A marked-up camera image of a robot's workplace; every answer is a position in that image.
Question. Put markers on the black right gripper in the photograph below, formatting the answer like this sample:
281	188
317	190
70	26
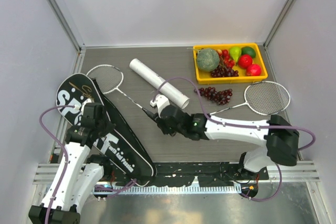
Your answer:
161	124

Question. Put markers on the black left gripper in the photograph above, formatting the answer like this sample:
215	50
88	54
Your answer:
109	126

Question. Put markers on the black racket bag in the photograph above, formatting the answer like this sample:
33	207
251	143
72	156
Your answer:
120	145

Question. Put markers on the badminton racket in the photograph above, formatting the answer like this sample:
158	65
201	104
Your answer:
264	98
109	78

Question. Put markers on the white shuttlecock tube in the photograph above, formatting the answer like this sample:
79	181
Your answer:
172	93

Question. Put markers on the yellow plastic tray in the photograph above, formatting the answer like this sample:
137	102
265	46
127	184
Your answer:
206	78

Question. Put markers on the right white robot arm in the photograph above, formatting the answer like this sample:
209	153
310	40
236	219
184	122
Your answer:
277	141

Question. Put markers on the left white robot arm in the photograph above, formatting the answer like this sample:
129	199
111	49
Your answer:
78	171

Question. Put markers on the dark red grape bunch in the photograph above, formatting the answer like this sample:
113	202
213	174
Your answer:
219	97

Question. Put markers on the grape bunch in tray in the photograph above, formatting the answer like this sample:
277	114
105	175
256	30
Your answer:
223	72

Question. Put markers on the green netted melon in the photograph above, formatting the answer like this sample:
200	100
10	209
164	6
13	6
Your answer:
207	59

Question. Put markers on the red cherries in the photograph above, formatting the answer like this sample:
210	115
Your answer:
225	59

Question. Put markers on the green pear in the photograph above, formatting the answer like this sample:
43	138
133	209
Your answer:
235	53

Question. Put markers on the red apple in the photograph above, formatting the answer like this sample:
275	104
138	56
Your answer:
245	61

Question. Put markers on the red pomegranate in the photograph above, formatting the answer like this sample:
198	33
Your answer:
253	70

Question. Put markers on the green lime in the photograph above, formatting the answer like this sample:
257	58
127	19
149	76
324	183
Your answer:
247	50

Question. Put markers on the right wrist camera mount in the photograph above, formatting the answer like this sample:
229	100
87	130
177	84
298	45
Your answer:
160	102

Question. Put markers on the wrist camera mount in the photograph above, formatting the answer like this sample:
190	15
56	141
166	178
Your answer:
77	107
160	102

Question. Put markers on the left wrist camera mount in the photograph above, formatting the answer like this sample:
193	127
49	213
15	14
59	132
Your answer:
77	107

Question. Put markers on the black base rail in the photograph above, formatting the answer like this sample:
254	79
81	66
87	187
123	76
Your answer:
183	174

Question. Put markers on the white slotted cable duct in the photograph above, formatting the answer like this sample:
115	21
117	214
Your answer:
192	189

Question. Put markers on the aluminium frame bars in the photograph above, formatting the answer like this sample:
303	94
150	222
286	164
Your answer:
62	12

